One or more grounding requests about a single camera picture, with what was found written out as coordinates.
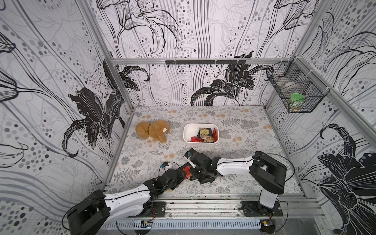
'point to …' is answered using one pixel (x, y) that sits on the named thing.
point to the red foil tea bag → (196, 139)
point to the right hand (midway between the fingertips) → (192, 167)
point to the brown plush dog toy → (157, 130)
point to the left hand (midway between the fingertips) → (187, 178)
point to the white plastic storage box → (191, 130)
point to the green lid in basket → (295, 97)
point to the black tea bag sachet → (204, 132)
